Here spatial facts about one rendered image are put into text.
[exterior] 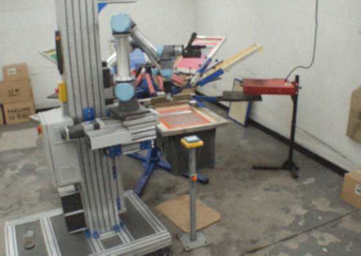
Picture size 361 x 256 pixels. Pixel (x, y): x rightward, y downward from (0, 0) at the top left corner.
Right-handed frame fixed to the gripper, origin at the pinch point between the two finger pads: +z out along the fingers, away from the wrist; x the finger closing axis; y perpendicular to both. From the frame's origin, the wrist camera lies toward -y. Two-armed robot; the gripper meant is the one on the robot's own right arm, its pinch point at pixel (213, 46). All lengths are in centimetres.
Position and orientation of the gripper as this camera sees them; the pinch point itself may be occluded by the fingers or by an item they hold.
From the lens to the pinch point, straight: 202.2
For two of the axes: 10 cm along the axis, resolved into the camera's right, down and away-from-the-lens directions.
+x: 0.6, 1.8, -9.8
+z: 10.0, -0.4, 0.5
